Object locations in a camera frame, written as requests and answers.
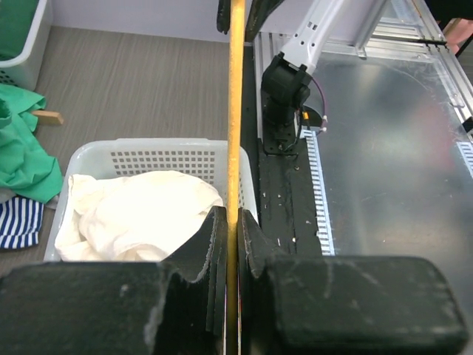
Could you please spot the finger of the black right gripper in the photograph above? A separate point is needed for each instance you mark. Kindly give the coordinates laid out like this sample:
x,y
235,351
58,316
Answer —
x,y
259,12
224,16

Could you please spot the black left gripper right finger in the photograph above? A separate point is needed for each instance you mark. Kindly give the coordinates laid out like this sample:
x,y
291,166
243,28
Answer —
x,y
260,289

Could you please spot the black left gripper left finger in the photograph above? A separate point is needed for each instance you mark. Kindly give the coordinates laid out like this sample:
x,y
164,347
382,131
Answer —
x,y
194,313

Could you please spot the yellow velvet hanger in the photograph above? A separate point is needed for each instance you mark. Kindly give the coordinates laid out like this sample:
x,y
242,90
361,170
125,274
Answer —
x,y
237,33

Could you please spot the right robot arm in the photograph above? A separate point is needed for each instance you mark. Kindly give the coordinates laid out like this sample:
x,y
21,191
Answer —
x,y
285,82

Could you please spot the blue white striped tank top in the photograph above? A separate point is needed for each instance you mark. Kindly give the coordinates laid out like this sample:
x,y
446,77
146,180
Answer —
x,y
21,220

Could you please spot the green tank top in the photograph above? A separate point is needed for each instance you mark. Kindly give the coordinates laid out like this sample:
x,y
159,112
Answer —
x,y
26,168

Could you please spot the white perforated front basket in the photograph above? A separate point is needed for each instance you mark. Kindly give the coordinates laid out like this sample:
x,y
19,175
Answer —
x,y
102,160

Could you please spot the white perforated basket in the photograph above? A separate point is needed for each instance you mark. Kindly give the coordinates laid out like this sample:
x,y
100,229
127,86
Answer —
x,y
23,70
102,160

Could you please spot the wooden clothes rack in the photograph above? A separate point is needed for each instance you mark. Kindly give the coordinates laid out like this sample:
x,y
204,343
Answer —
x,y
48,117

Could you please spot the white perforated back basket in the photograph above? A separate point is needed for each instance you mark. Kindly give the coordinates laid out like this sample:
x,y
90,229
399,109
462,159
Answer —
x,y
23,70

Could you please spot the folded green garment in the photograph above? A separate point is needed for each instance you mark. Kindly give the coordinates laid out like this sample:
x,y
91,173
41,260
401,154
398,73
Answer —
x,y
16,19

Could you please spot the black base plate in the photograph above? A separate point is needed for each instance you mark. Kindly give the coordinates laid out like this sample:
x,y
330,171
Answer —
x,y
283,186

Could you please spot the white slotted cable duct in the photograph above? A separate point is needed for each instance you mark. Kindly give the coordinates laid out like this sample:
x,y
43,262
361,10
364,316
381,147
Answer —
x,y
324,232

